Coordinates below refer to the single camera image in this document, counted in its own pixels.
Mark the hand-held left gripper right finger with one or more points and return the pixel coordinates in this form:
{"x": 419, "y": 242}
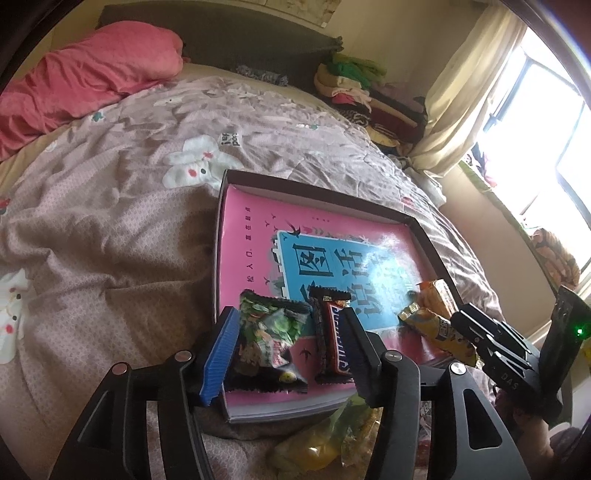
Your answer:
{"x": 360, "y": 360}

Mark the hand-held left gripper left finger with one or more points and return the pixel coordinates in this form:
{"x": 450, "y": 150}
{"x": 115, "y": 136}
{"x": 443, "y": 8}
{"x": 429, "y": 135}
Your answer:
{"x": 221, "y": 355}

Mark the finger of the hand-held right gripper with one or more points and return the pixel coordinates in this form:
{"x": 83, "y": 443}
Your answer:
{"x": 485, "y": 318}
{"x": 466, "y": 332}

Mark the yellow wafer packet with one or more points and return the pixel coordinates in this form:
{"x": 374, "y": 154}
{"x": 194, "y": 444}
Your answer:
{"x": 429, "y": 325}

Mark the brown chocolate bar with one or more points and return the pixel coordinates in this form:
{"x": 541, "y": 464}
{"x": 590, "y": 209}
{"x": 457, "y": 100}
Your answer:
{"x": 330, "y": 332}

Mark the orange rice cracker packet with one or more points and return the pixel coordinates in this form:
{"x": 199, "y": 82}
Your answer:
{"x": 436, "y": 295}

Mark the green candy packet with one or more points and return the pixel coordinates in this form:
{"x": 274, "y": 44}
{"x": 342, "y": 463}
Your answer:
{"x": 268, "y": 332}

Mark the green label clear cake packet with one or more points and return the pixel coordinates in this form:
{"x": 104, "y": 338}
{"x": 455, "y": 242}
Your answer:
{"x": 314, "y": 443}

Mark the dark grey shallow box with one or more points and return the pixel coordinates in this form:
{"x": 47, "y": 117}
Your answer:
{"x": 318, "y": 196}

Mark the orange patterned cloth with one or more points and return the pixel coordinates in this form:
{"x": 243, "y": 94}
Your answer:
{"x": 554, "y": 258}

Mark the pink book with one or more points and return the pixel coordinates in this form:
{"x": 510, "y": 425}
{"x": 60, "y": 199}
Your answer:
{"x": 258, "y": 240}

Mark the white crumpled cloth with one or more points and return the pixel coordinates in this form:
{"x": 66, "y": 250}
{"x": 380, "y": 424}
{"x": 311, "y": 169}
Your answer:
{"x": 429, "y": 184}

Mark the clothes on windowsill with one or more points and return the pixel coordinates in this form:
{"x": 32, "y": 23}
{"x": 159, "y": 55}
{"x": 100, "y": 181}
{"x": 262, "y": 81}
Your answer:
{"x": 480, "y": 164}

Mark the floral mauve quilt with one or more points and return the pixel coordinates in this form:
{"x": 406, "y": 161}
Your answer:
{"x": 115, "y": 230}

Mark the window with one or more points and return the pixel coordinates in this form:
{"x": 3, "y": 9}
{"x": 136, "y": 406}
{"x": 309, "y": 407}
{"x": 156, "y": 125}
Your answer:
{"x": 554, "y": 138}

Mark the cream curtain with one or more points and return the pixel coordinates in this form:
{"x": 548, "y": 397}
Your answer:
{"x": 471, "y": 92}

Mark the pile of folded clothes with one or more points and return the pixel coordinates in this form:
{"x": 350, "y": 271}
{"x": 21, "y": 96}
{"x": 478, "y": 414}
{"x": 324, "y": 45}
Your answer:
{"x": 369, "y": 97}

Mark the dark patterned pillow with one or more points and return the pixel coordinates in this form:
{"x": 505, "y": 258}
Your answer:
{"x": 263, "y": 74}

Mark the pink duvet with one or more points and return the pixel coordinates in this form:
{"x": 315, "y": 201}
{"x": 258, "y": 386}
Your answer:
{"x": 92, "y": 74}

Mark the dark grey headboard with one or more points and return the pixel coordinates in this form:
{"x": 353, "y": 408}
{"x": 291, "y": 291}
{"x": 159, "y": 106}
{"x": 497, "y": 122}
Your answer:
{"x": 231, "y": 41}

